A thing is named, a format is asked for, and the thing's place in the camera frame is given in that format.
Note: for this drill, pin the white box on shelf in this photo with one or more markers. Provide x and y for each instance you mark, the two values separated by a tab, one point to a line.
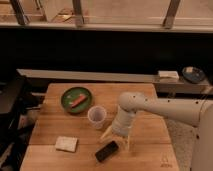
168	75

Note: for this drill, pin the white sponge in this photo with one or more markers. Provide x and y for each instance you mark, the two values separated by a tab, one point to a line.
66	143

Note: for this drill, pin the orange carrot piece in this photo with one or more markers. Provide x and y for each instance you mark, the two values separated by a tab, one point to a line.
78	100

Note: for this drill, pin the black eraser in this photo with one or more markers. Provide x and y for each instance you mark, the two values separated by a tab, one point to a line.
106	151

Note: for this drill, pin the clear plastic cup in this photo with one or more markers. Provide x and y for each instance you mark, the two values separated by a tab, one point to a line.
96	116

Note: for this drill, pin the grey metal shelf rail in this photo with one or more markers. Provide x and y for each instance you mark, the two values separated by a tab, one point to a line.
162	85

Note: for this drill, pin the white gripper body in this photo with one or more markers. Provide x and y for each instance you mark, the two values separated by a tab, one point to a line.
121	125

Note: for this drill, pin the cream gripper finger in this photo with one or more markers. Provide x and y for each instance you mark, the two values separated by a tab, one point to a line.
126	143
107	132

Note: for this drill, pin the green plate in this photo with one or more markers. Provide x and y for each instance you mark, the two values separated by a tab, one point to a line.
73	93

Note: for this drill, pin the black equipment at left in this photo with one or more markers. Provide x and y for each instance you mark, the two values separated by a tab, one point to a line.
15	100

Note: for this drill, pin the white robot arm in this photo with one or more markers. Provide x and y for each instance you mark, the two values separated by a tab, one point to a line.
197	113

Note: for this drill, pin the dark blue plate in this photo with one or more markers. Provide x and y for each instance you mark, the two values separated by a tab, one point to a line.
193	74

